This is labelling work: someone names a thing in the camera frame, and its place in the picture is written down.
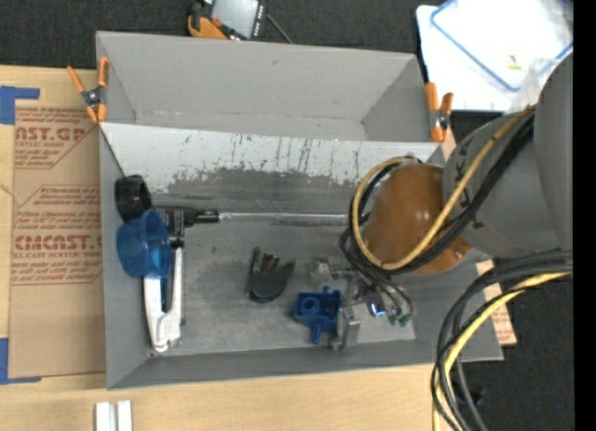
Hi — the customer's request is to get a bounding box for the blue plastic block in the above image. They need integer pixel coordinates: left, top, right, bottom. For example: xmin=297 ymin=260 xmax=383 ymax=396
xmin=292 ymin=286 xmax=345 ymax=345

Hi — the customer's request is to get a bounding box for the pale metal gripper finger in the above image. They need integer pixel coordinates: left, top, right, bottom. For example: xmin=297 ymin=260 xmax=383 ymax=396
xmin=330 ymin=307 xmax=362 ymax=351

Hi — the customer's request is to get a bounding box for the black round cap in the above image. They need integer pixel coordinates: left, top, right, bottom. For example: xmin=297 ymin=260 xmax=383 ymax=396
xmin=114 ymin=174 xmax=153 ymax=223

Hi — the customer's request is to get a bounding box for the black fan-shaped object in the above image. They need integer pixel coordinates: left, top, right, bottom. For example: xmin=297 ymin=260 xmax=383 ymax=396
xmin=245 ymin=247 xmax=297 ymax=304

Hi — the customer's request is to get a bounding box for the brown cardboard board red print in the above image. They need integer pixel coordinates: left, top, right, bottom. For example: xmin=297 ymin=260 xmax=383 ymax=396
xmin=0 ymin=64 xmax=518 ymax=381

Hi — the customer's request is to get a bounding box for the white plastic handle tool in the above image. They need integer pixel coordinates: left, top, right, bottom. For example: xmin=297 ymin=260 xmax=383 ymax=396
xmin=142 ymin=247 xmax=184 ymax=354

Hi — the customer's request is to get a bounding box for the grey metal bin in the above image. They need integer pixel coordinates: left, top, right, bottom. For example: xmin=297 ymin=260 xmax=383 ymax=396
xmin=95 ymin=31 xmax=506 ymax=391

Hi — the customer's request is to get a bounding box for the blue clear plastic cup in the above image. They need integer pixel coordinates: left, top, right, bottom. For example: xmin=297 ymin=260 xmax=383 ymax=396
xmin=115 ymin=209 xmax=173 ymax=279

